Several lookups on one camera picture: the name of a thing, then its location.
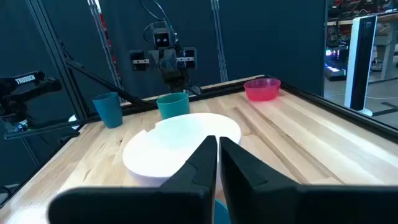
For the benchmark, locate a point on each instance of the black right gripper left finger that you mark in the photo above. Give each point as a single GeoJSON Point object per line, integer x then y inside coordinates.
{"type": "Point", "coordinates": [186, 199]}

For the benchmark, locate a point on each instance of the blue plastic cup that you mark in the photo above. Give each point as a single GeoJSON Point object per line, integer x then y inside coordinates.
{"type": "Point", "coordinates": [109, 110]}

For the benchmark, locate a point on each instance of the white and black tower fan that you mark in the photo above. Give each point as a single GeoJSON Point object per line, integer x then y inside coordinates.
{"type": "Point", "coordinates": [360, 62]}

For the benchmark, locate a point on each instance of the black table edge rail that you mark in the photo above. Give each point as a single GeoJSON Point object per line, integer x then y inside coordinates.
{"type": "Point", "coordinates": [342, 109]}

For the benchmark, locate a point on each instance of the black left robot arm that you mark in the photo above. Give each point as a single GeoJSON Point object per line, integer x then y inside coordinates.
{"type": "Point", "coordinates": [178, 81]}

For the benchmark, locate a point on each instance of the teal plastic cup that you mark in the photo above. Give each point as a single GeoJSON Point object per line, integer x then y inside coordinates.
{"type": "Point", "coordinates": [173, 105]}

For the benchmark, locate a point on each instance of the silver curtain strip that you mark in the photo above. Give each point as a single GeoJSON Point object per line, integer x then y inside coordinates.
{"type": "Point", "coordinates": [104, 43]}
{"type": "Point", "coordinates": [219, 40]}

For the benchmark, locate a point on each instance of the black aluminium frame post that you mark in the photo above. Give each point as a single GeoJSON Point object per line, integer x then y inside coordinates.
{"type": "Point", "coordinates": [59, 59]}

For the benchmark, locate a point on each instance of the red translucent bowl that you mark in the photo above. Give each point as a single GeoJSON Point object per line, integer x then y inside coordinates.
{"type": "Point", "coordinates": [262, 90]}

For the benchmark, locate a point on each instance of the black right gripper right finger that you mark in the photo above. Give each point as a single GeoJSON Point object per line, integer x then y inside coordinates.
{"type": "Point", "coordinates": [264, 199]}

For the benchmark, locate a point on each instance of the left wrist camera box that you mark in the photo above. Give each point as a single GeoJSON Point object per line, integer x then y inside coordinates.
{"type": "Point", "coordinates": [162, 38]}

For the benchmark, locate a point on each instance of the black diagonal frame brace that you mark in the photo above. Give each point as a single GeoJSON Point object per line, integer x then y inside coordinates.
{"type": "Point", "coordinates": [105, 82]}

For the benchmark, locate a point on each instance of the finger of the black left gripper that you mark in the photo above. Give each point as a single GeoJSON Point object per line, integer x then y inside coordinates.
{"type": "Point", "coordinates": [139, 60]}
{"type": "Point", "coordinates": [187, 58]}

